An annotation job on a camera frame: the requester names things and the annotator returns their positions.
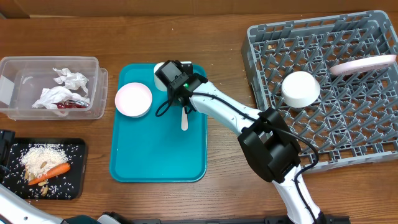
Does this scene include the white small bowl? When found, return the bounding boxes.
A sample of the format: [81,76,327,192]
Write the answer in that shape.
[281,71,320,108]

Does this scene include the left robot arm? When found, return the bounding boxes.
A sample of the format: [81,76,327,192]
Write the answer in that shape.
[1,185,121,224]

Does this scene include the orange carrot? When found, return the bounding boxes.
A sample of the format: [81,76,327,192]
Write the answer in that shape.
[28,163,71,185]

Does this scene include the white paper cup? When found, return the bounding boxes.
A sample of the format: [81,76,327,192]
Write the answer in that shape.
[154,62,167,92]

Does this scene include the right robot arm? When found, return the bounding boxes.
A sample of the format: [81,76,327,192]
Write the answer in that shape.
[154,60,326,223]

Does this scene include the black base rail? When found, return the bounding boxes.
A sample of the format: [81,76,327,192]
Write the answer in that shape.
[102,211,351,224]

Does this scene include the pink bowl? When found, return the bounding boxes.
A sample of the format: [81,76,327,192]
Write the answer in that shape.
[114,82,153,118]

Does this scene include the large pink plate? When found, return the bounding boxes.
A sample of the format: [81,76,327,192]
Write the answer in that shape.
[330,54,397,75]

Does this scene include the teal serving tray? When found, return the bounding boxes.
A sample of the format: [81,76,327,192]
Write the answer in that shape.
[109,63,208,182]

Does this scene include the white plastic fork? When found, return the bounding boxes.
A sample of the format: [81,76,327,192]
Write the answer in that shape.
[181,107,188,131]

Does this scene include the clear plastic bin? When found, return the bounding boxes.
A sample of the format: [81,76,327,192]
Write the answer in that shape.
[1,56,108,120]

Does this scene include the grey plastic dishwasher rack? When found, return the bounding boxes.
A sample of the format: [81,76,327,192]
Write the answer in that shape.
[241,10,397,172]

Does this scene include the rice and food scraps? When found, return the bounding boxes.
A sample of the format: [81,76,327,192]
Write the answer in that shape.
[9,142,81,198]

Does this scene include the white napkin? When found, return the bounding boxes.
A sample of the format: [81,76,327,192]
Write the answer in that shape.
[32,68,90,110]

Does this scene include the red snack wrapper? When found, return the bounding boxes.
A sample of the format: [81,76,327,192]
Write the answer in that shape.
[54,100,89,109]

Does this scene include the black plastic tray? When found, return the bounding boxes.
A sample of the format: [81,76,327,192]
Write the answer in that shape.
[1,138,89,200]

